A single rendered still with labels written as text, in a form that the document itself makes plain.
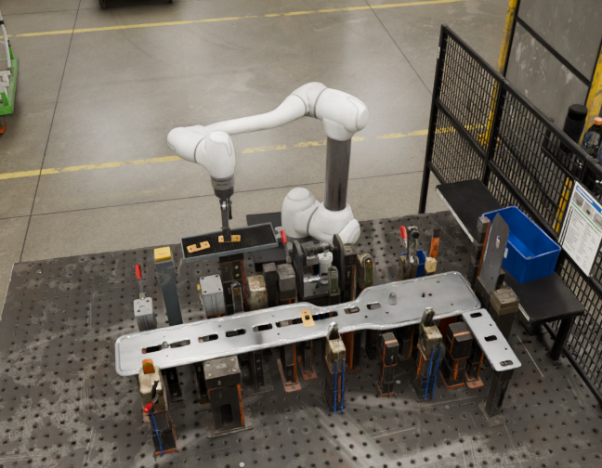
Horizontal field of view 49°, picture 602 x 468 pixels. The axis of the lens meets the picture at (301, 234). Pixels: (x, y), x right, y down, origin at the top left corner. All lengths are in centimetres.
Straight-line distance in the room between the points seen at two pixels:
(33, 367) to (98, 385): 32
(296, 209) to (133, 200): 212
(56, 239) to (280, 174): 167
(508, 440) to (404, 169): 291
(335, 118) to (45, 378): 156
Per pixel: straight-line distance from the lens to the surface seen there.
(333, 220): 295
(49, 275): 338
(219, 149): 234
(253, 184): 496
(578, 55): 436
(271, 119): 260
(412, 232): 260
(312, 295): 266
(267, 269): 258
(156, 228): 464
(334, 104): 266
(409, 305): 259
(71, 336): 305
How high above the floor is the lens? 283
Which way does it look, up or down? 39 degrees down
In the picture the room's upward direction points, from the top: 1 degrees counter-clockwise
